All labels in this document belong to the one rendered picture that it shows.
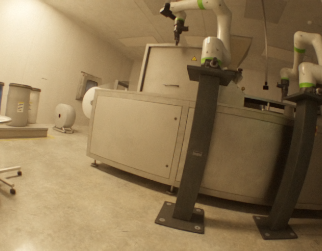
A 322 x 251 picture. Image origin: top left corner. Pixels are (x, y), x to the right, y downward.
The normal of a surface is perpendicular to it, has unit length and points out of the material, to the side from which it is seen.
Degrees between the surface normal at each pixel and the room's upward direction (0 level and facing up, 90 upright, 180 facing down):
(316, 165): 90
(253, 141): 90
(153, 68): 90
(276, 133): 90
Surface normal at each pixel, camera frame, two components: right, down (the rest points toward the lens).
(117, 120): -0.34, -0.01
